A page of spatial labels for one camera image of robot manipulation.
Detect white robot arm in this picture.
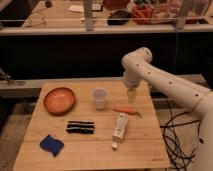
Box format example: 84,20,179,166
122,47,213,171

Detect orange carrot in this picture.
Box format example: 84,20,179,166
113,106,142,117

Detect clear plastic cup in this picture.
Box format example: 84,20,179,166
92,88,108,110

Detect white tube with cap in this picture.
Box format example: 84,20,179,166
112,113,128,150

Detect black and white striped block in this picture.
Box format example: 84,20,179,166
66,121,95,134

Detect orange wooden bowl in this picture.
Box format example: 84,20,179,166
43,87,76,116

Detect black object on shelf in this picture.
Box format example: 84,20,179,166
107,10,131,25

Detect orange crate on shelf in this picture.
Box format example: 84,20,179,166
131,4,178,25

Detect blue cloth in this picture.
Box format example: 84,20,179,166
40,135,64,157

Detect white paper on shelf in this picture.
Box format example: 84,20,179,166
68,5,84,13

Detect metal clamp at left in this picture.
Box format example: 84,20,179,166
0,67,25,86

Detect black floor cables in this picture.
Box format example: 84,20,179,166
159,109,204,171

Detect metal post left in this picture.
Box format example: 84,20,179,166
83,0,93,31

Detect metal post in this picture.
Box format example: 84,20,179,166
175,0,192,29
83,0,93,31

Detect metal post right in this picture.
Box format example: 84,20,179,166
175,0,192,29

